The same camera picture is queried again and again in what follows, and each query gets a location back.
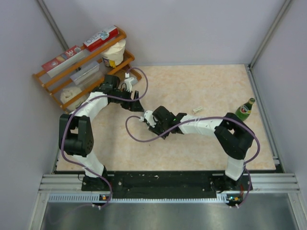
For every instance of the red white wrap box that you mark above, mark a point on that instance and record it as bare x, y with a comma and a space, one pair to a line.
63, 61

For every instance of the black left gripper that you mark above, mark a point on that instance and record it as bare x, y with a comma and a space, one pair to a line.
133, 106

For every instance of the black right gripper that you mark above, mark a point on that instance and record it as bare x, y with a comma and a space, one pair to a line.
155, 130

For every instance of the red white foil box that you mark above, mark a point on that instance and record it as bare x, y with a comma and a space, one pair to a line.
100, 38

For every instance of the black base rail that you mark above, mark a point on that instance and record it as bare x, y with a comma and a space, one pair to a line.
166, 184

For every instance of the small white red packet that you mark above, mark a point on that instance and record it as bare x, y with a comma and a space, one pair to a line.
196, 110

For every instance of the green glass bottle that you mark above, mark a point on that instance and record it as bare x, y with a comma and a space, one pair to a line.
244, 111

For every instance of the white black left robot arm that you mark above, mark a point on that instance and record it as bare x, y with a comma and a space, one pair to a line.
76, 138

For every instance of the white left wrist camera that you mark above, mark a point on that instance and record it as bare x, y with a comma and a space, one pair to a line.
129, 82

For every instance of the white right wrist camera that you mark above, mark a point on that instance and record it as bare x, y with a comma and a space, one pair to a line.
148, 118

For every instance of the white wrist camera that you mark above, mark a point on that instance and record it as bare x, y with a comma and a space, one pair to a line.
148, 118
129, 82

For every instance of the silver foil box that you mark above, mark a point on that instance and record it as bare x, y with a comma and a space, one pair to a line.
85, 72

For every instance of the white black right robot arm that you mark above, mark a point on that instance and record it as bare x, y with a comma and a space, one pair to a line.
233, 135

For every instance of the orange wooden shelf rack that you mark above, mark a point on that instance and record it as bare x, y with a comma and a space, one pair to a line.
55, 85

